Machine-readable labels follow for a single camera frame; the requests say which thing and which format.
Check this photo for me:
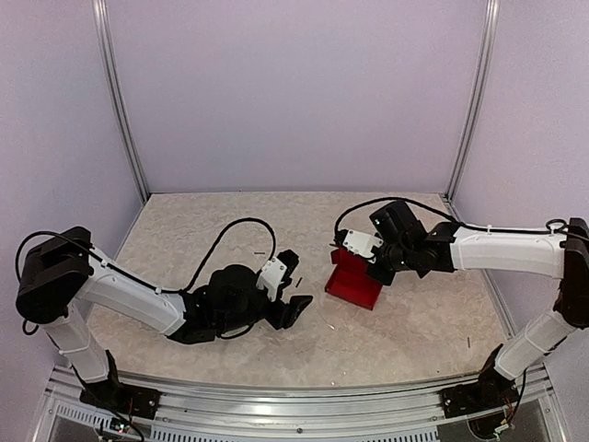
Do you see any aluminium frame post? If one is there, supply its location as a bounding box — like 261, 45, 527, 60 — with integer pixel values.
444, 0, 501, 205
91, 0, 151, 205

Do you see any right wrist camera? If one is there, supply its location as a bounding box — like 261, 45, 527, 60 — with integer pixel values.
334, 229, 384, 263

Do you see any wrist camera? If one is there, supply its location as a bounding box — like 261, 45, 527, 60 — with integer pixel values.
334, 229, 384, 263
256, 250, 299, 302

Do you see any right aluminium frame post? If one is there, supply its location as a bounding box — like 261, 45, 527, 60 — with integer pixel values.
444, 0, 501, 205

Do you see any left aluminium frame post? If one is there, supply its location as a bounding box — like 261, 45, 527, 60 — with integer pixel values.
91, 0, 151, 205

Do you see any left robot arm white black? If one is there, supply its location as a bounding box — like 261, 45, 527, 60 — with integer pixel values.
15, 227, 313, 410

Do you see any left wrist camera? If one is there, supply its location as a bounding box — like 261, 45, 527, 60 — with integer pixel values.
256, 250, 299, 302

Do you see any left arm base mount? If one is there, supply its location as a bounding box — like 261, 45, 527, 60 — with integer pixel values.
80, 384, 161, 420

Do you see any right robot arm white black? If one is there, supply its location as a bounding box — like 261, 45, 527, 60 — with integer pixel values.
370, 200, 588, 409

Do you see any front aluminium rail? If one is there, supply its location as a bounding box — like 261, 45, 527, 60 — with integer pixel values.
25, 366, 572, 441

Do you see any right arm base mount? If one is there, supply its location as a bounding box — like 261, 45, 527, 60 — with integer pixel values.
439, 381, 519, 418

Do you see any red paper box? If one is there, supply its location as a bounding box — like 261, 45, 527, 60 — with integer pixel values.
325, 248, 383, 310

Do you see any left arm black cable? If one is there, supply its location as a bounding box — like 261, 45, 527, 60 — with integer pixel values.
13, 217, 278, 337

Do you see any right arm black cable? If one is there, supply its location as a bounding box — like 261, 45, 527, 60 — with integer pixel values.
332, 197, 570, 415

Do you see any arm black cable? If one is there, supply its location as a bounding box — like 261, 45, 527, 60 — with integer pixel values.
13, 217, 278, 337
332, 197, 570, 415

